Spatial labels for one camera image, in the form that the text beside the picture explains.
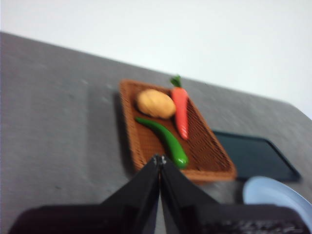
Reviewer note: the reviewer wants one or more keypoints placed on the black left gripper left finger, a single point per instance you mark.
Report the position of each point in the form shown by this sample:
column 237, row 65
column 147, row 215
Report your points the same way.
column 126, row 209

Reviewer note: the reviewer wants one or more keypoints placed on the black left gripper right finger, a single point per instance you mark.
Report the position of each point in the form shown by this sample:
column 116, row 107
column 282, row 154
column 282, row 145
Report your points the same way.
column 195, row 209

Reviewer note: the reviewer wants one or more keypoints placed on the green chili pepper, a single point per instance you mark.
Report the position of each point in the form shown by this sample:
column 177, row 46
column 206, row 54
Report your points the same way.
column 168, row 141

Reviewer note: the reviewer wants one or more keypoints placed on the brown wicker basket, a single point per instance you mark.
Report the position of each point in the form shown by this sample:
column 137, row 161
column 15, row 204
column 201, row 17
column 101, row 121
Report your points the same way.
column 151, row 146

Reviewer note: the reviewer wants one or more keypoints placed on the light blue plate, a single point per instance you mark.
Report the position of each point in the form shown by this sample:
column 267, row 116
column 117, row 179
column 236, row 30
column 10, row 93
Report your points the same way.
column 273, row 192

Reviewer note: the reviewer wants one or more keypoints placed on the black rectangular tray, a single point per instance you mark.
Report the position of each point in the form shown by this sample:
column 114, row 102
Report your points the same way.
column 256, row 156

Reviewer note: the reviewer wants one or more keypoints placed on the orange carrot with green leaves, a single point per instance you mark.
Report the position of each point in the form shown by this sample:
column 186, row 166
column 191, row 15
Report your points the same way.
column 181, row 109

